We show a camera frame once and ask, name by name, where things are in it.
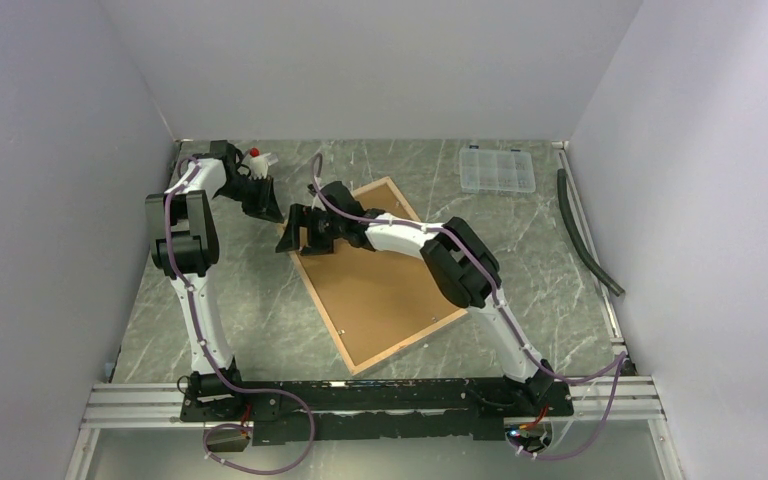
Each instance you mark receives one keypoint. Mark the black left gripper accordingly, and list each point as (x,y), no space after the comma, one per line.
(267,206)

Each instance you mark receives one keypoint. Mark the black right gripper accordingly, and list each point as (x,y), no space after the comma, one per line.
(301,217)

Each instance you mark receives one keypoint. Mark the white wooden picture frame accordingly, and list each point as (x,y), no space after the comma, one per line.
(390,354)

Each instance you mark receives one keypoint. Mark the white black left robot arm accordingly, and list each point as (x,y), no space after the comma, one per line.
(184,245)

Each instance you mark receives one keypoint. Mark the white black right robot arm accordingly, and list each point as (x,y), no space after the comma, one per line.
(464,270)

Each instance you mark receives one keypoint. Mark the clear plastic compartment box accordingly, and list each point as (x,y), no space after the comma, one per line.
(508,172)

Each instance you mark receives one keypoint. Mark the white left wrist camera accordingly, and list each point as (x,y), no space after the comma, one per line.
(259,163)

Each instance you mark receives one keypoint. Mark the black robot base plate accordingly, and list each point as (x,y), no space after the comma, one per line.
(281,412)

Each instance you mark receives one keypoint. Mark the aluminium extrusion rail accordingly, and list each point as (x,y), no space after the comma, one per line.
(157,405)

